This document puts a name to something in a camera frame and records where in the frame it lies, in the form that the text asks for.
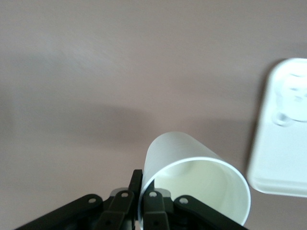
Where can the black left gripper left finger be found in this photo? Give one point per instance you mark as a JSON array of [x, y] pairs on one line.
[[115, 208]]

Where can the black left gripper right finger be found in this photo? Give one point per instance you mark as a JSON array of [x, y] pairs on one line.
[[192, 208]]

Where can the white IKEA cup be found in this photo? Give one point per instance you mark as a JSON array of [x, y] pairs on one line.
[[182, 148]]

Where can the cream bear print tray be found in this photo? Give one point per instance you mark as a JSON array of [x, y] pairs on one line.
[[283, 155]]

